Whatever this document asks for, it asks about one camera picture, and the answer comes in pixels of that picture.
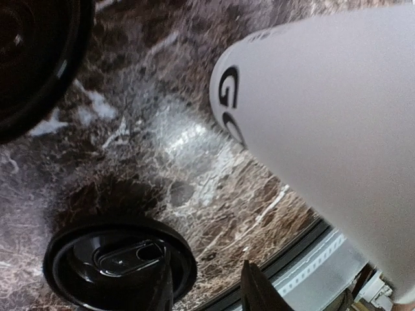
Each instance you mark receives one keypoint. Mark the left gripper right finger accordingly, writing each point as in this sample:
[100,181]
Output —
[258,292]

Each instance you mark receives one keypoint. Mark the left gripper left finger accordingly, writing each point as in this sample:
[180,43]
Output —
[163,289]

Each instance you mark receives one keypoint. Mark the stack of black lids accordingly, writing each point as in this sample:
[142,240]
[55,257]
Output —
[112,264]

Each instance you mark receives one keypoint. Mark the single white paper cup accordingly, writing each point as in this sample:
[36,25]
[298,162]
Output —
[327,104]

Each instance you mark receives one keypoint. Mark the single black cup lid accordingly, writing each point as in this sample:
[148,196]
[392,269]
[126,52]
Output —
[43,43]

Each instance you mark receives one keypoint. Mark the white slotted cable duct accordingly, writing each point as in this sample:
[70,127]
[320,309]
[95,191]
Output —
[309,263]

